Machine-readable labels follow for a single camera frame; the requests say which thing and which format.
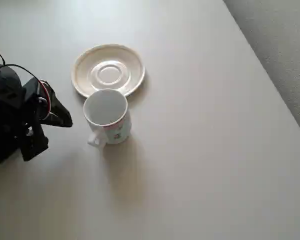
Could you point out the white ceramic mug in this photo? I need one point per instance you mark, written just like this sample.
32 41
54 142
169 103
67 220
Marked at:
107 115

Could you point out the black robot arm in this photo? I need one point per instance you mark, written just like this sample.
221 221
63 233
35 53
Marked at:
3 100

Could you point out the cream white saucer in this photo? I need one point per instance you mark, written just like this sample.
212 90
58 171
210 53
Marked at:
110 70

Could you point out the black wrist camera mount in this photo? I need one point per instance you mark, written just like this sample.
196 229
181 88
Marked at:
35 145

